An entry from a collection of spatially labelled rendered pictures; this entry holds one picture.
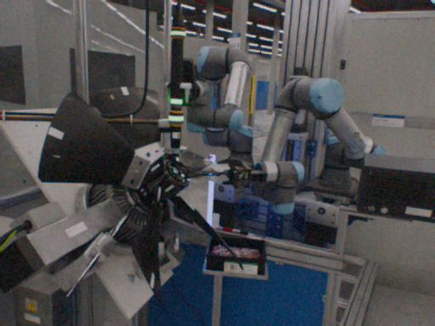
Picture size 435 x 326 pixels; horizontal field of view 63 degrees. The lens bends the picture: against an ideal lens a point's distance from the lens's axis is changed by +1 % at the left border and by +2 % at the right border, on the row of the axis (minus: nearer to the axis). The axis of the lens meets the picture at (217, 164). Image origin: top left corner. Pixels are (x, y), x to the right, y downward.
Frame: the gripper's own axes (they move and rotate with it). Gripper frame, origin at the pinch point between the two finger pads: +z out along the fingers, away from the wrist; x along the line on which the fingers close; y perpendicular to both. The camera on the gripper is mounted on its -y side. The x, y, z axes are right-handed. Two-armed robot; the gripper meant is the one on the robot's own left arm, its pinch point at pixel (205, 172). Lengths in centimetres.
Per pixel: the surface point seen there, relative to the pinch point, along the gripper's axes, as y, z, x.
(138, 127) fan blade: -0.8, 22.5, -15.5
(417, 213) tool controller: 25, -69, 8
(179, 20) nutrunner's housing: 0.6, 10.7, -47.3
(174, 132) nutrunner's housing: 4.0, 11.9, -15.4
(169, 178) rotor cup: 19.2, 15.7, -6.0
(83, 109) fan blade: 18.2, 36.8, -24.7
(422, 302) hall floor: -49, -183, 126
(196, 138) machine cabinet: -404, -97, 100
